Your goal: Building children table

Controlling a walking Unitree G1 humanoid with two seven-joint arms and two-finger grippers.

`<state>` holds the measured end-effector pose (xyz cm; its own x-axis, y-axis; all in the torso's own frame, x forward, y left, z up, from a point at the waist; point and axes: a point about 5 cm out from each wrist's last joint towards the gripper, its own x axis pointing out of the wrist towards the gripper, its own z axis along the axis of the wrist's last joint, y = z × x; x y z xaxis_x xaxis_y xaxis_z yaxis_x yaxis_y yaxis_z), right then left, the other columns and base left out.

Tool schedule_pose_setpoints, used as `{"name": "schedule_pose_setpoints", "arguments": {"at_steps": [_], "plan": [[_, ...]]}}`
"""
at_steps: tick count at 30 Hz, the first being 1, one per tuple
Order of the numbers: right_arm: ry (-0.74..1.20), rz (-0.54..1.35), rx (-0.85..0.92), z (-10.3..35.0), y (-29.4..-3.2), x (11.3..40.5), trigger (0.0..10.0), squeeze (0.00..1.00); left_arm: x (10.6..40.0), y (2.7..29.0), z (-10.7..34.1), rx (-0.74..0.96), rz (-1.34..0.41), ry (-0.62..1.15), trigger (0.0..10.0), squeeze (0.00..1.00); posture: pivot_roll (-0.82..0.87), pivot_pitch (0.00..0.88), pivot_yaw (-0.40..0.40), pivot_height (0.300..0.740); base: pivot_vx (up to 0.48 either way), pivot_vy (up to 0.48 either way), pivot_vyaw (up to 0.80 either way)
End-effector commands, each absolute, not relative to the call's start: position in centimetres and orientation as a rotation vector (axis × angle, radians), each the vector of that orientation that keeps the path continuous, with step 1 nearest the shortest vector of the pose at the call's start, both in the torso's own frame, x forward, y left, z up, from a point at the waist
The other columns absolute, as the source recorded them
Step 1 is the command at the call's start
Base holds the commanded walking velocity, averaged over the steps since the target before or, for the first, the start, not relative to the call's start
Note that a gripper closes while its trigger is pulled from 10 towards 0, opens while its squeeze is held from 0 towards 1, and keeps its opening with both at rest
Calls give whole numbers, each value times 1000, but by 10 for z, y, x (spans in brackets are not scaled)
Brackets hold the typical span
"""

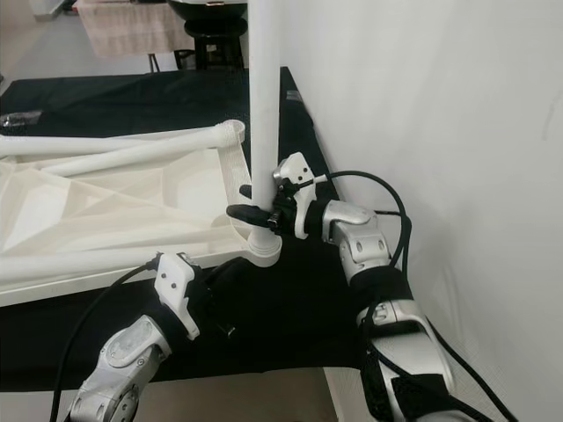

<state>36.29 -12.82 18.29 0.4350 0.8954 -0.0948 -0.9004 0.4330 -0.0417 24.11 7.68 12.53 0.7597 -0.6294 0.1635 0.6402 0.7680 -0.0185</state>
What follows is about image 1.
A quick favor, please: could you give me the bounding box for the beige cloth covered table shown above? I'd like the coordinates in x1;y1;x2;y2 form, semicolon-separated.
75;0;194;61

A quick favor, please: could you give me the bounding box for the large black bowl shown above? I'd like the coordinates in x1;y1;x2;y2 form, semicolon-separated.
167;0;247;27

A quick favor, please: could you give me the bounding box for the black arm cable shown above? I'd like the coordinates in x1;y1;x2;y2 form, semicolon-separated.
317;169;522;422
48;258;166;422

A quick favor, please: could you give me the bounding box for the black round stool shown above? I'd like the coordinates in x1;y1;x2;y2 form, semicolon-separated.
186;31;245;71

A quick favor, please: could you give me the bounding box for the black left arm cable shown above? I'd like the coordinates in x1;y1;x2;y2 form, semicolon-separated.
48;258;166;422

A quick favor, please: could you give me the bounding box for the black tablecloth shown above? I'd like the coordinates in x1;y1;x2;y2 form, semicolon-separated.
0;68;416;394

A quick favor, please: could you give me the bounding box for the white plastic table top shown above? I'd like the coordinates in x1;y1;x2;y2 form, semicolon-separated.
0;120;284;309

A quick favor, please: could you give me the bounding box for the clear tape patch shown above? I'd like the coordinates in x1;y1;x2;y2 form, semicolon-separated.
0;109;45;130

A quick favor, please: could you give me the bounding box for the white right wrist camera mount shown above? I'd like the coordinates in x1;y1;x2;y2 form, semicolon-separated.
273;151;318;240

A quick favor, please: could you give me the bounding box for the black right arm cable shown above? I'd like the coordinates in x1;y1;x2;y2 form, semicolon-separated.
317;169;522;422

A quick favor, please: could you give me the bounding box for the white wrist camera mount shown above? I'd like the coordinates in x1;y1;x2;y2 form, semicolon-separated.
154;251;202;342
273;151;318;240

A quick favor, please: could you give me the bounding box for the white plastic table leg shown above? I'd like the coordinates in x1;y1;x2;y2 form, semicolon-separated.
42;120;247;178
0;250;166;285
246;0;284;254
0;134;181;161

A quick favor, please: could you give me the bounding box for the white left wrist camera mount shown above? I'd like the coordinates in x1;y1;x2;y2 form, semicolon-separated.
154;251;202;342

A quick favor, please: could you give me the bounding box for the white cabinet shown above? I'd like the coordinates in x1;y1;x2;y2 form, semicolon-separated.
31;0;71;20

